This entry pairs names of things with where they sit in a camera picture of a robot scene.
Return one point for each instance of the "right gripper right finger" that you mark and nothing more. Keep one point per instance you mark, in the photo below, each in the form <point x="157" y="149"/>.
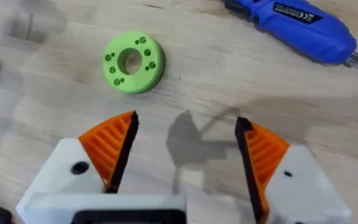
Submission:
<point x="272" y="174"/>

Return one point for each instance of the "green disc with holes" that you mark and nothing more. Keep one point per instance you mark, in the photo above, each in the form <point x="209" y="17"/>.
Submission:
<point x="132" y="62"/>

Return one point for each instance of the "blue electric screwdriver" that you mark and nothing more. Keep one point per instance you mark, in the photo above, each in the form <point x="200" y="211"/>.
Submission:
<point x="294" y="25"/>

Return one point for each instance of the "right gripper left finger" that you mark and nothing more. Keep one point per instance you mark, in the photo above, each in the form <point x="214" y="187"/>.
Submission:
<point x="104" y="149"/>

